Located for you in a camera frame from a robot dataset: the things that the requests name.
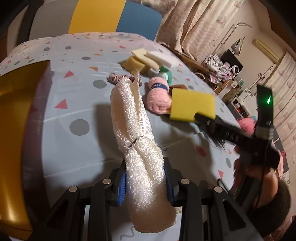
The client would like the beige curtain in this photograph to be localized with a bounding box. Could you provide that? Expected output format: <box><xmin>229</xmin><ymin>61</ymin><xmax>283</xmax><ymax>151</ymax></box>
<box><xmin>137</xmin><ymin>0</ymin><xmax>243</xmax><ymax>63</ymax></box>

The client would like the cream scouring pad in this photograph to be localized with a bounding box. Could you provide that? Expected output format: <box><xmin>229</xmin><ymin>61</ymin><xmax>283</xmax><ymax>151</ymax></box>
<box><xmin>131</xmin><ymin>48</ymin><xmax>160</xmax><ymax>71</ymax></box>

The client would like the grey yellow blue chair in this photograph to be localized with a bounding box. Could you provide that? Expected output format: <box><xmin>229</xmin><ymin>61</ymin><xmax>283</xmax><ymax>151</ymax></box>
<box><xmin>8</xmin><ymin>1</ymin><xmax>162</xmax><ymax>46</ymax></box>

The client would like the gold tin box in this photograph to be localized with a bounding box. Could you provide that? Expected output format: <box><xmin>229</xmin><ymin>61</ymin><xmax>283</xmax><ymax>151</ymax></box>
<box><xmin>1</xmin><ymin>61</ymin><xmax>54</xmax><ymax>240</ymax></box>

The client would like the pink dishcloth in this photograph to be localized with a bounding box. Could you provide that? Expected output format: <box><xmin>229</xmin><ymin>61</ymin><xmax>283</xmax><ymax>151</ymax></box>
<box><xmin>147</xmin><ymin>76</ymin><xmax>171</xmax><ymax>115</ymax></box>

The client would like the patterned tablecloth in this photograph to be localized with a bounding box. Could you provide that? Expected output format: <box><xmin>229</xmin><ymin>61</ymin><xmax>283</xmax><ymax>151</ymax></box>
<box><xmin>0</xmin><ymin>32</ymin><xmax>291</xmax><ymax>241</ymax></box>

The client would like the person right hand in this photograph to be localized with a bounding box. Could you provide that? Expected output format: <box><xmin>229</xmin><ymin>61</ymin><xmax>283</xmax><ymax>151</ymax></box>
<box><xmin>233</xmin><ymin>158</ymin><xmax>278</xmax><ymax>207</ymax></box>

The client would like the green lid jar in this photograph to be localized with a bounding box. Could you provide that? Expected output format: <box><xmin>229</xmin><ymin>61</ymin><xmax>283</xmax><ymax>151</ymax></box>
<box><xmin>158</xmin><ymin>66</ymin><xmax>172</xmax><ymax>86</ymax></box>

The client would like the dull yellow sponge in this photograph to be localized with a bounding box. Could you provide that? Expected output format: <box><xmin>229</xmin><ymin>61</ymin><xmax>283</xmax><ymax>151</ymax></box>
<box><xmin>121</xmin><ymin>56</ymin><xmax>150</xmax><ymax>75</ymax></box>

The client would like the pile of clothes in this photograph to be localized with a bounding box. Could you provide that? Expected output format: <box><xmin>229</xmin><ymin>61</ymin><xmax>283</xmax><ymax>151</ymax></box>
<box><xmin>202</xmin><ymin>54</ymin><xmax>233</xmax><ymax>84</ymax></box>

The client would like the pink satin scrunchie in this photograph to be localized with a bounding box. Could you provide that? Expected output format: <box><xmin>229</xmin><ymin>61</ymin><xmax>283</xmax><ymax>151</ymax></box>
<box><xmin>107</xmin><ymin>73</ymin><xmax>142</xmax><ymax>86</ymax></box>

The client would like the white foam sponge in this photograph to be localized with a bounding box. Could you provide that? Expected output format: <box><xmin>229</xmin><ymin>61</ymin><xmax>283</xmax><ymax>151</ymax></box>
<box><xmin>145</xmin><ymin>51</ymin><xmax>179</xmax><ymax>68</ymax></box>

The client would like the white towel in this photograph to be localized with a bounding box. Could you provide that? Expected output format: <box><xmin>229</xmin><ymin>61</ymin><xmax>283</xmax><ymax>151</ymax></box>
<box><xmin>110</xmin><ymin>77</ymin><xmax>177</xmax><ymax>233</ymax></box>

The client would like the yellow sponge block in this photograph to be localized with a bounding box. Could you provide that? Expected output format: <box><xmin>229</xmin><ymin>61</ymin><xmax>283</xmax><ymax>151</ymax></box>
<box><xmin>170</xmin><ymin>88</ymin><xmax>216</xmax><ymax>123</ymax></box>

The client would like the brown makeup sponge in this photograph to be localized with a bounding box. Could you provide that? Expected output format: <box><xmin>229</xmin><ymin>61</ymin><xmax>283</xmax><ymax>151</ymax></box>
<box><xmin>170</xmin><ymin>84</ymin><xmax>188</xmax><ymax>90</ymax></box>

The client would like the wooden side table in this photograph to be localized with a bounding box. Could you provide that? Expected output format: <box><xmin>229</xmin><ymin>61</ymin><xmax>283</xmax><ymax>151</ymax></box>
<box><xmin>161</xmin><ymin>43</ymin><xmax>234</xmax><ymax>94</ymax></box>

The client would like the black beaded hair braid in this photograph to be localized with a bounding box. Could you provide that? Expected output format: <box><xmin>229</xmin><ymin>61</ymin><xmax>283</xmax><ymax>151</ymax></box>
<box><xmin>198</xmin><ymin>123</ymin><xmax>227</xmax><ymax>150</ymax></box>

